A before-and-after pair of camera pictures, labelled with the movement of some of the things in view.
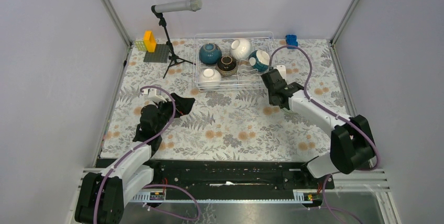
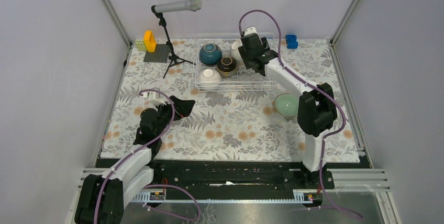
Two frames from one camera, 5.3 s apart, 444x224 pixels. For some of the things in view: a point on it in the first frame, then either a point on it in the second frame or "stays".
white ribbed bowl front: x=209 y=79 stays
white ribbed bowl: x=241 y=48 stays
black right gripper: x=270 y=102 → x=244 y=57
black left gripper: x=182 y=104 stays
